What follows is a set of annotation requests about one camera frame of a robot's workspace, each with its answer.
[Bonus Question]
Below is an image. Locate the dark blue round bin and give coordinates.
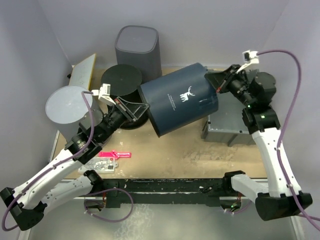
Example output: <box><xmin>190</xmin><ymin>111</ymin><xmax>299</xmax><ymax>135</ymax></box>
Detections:
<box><xmin>138</xmin><ymin>63</ymin><xmax>219</xmax><ymax>138</ymax></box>

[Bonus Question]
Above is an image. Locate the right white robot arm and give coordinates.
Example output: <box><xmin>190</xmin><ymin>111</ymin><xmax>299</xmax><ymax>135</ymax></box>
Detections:
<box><xmin>204</xmin><ymin>64</ymin><xmax>313</xmax><ymax>221</ymax></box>

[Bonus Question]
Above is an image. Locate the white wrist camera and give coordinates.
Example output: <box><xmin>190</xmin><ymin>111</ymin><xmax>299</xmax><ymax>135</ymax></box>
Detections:
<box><xmin>236</xmin><ymin>50</ymin><xmax>260</xmax><ymax>74</ymax></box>
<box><xmin>91</xmin><ymin>83</ymin><xmax>116</xmax><ymax>106</ymax></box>

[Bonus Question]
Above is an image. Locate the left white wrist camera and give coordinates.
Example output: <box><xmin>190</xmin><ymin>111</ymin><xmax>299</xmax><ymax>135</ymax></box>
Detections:
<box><xmin>91</xmin><ymin>83</ymin><xmax>116</xmax><ymax>106</ymax></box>

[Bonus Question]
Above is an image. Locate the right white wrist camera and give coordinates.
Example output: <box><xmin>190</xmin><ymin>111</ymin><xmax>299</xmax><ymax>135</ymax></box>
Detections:
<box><xmin>236</xmin><ymin>50</ymin><xmax>260</xmax><ymax>74</ymax></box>

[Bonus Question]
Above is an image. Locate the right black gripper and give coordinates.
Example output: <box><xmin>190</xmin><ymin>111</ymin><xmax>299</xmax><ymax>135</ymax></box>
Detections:
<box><xmin>204</xmin><ymin>65</ymin><xmax>254</xmax><ymax>108</ymax></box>

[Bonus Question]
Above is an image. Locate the light grey round bin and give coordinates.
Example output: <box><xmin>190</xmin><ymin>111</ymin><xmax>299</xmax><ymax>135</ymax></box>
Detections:
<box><xmin>45</xmin><ymin>85</ymin><xmax>104</xmax><ymax>142</ymax></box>

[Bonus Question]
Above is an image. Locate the pink plastic clip tool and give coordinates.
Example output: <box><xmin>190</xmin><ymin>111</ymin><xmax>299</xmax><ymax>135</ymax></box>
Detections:
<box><xmin>98</xmin><ymin>150</ymin><xmax>132</xmax><ymax>160</ymax></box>

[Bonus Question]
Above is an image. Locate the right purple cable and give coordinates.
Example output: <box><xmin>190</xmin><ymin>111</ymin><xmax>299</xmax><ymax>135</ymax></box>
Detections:
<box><xmin>224</xmin><ymin>49</ymin><xmax>320</xmax><ymax>223</ymax></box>

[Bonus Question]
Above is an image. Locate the large black round bucket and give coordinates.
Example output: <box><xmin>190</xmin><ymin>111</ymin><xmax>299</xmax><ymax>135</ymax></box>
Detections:
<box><xmin>100</xmin><ymin>63</ymin><xmax>150</xmax><ymax>130</ymax></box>

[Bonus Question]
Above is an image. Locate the aluminium table frame rail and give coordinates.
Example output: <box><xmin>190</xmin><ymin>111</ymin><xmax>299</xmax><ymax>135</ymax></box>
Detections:
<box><xmin>28</xmin><ymin>131</ymin><xmax>306</xmax><ymax>240</ymax></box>

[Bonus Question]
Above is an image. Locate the small whiteboard yellow edge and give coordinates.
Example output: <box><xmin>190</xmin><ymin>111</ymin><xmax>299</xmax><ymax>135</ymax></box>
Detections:
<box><xmin>68</xmin><ymin>53</ymin><xmax>97</xmax><ymax>90</ymax></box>

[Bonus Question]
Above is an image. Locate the purple cable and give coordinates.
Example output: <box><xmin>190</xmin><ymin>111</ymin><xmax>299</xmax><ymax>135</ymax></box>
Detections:
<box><xmin>0</xmin><ymin>90</ymin><xmax>134</xmax><ymax>231</ymax></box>
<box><xmin>224</xmin><ymin>49</ymin><xmax>320</xmax><ymax>223</ymax></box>

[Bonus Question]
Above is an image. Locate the white printed card package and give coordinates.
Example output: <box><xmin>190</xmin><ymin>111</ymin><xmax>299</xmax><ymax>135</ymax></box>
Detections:
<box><xmin>78</xmin><ymin>157</ymin><xmax>118</xmax><ymax>174</ymax></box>

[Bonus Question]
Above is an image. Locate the dark grey mesh basket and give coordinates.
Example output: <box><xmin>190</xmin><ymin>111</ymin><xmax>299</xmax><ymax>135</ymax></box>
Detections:
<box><xmin>114</xmin><ymin>25</ymin><xmax>162</xmax><ymax>83</ymax></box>

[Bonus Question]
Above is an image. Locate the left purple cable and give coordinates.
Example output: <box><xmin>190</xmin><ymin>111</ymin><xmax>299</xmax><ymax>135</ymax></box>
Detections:
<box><xmin>0</xmin><ymin>90</ymin><xmax>134</xmax><ymax>231</ymax></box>

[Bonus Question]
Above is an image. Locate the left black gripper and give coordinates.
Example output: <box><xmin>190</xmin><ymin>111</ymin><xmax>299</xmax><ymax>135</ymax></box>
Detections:
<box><xmin>98</xmin><ymin>96</ymin><xmax>150</xmax><ymax>143</ymax></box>

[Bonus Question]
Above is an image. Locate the grey rectangular plastic crate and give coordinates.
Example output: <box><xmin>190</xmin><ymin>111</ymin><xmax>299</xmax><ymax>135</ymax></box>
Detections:
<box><xmin>201</xmin><ymin>92</ymin><xmax>255</xmax><ymax>147</ymax></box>

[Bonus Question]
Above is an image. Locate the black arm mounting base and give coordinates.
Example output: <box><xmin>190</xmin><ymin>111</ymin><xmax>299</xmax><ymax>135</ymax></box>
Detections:
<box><xmin>73</xmin><ymin>177</ymin><xmax>252</xmax><ymax>209</ymax></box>

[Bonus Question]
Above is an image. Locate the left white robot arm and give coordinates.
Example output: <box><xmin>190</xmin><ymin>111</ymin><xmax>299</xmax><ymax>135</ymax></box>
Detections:
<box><xmin>0</xmin><ymin>97</ymin><xmax>150</xmax><ymax>232</ymax></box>

